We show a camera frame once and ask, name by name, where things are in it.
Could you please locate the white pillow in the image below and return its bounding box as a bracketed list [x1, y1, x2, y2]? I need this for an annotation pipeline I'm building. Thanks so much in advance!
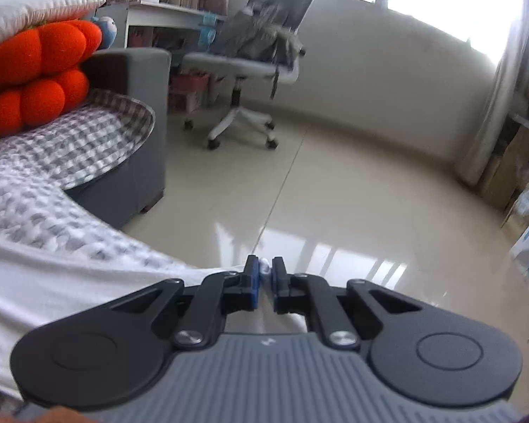
[0, 0, 107, 43]

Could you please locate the grey jacket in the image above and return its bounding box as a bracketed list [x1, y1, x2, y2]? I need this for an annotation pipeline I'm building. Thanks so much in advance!
[211, 8, 308, 65]

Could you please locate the orange pumpkin cushion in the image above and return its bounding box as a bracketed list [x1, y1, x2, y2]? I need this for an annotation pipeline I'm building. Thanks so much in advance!
[0, 68, 91, 139]
[0, 20, 103, 97]

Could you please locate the grey checked sofa cover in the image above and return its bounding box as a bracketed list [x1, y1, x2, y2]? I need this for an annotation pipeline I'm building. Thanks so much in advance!
[0, 88, 156, 191]

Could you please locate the grey checked quilt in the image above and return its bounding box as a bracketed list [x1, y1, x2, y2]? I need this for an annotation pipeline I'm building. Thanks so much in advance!
[0, 159, 203, 276]

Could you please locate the white shirt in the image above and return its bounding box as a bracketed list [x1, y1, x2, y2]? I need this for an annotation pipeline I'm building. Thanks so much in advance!
[0, 234, 310, 406]

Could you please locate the white desk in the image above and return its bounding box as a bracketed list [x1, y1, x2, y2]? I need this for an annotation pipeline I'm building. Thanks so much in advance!
[99, 0, 228, 113]

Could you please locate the wooden shelf unit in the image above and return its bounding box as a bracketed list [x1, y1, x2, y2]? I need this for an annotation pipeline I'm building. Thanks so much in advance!
[480, 114, 529, 231]

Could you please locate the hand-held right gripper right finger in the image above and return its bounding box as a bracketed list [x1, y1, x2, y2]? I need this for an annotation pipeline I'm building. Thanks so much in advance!
[272, 257, 426, 350]

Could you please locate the grey sofa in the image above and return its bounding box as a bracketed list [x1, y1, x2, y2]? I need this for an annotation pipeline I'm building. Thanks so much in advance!
[64, 47, 172, 231]

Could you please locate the white office chair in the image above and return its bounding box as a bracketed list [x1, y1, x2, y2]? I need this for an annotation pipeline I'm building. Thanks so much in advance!
[182, 0, 321, 151]

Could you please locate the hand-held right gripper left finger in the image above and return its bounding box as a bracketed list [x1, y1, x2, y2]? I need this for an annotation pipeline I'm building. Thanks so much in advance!
[101, 255, 261, 349]

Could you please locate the red storage box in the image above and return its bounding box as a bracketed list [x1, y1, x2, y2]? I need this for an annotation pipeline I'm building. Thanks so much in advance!
[169, 73, 211, 114]

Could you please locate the blue plush toy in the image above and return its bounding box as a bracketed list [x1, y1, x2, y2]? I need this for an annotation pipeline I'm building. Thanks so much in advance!
[90, 15, 118, 50]

